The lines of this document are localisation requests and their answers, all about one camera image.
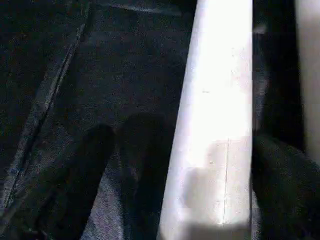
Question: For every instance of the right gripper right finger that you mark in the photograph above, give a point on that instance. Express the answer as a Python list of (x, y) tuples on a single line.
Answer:
[(290, 195)]

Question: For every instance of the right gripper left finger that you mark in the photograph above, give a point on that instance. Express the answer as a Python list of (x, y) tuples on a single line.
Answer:
[(75, 195)]

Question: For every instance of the white plastic table leg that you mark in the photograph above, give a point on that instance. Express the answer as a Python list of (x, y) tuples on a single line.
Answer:
[(310, 75), (215, 125)]

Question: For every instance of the black work mat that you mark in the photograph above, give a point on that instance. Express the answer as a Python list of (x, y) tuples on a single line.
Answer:
[(100, 65)]

